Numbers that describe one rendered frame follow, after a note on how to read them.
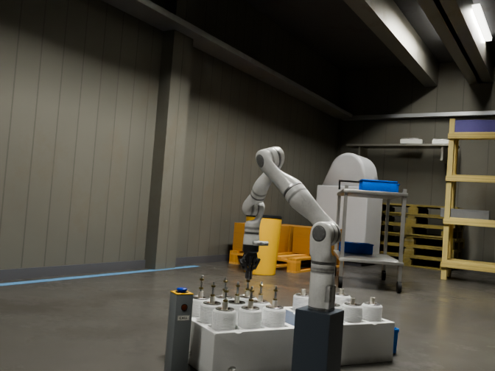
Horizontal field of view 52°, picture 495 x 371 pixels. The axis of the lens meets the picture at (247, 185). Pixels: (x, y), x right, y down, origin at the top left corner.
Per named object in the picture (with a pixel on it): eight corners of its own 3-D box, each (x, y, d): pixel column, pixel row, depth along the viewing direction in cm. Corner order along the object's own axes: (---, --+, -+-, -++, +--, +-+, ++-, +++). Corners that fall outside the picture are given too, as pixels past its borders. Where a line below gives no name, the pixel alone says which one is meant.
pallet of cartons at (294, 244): (281, 258, 701) (283, 223, 703) (344, 266, 652) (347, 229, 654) (227, 263, 589) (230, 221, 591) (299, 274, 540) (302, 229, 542)
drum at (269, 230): (285, 274, 523) (289, 216, 526) (262, 277, 494) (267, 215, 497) (257, 269, 548) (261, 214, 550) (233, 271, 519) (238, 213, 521)
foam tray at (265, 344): (295, 371, 209) (298, 327, 210) (211, 381, 190) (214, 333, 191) (249, 345, 243) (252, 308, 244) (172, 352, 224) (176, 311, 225)
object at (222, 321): (219, 350, 208) (223, 305, 209) (238, 355, 202) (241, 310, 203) (204, 354, 200) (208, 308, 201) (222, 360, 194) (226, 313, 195)
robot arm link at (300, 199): (308, 185, 206) (295, 182, 199) (348, 235, 193) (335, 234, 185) (294, 200, 210) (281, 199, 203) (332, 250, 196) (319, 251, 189)
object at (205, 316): (218, 351, 206) (222, 306, 207) (195, 349, 207) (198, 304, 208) (221, 344, 216) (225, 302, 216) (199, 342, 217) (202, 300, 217)
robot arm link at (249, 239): (256, 246, 227) (257, 232, 227) (238, 244, 234) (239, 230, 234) (269, 246, 233) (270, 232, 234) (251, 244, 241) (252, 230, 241)
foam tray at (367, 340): (392, 361, 235) (395, 322, 236) (323, 367, 218) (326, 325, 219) (341, 338, 270) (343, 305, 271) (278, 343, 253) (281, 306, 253)
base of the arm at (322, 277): (336, 309, 192) (339, 264, 193) (326, 313, 184) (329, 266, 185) (314, 305, 197) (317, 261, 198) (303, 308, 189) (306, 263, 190)
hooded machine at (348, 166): (310, 260, 699) (317, 151, 706) (328, 258, 759) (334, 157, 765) (365, 267, 660) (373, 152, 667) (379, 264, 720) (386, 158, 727)
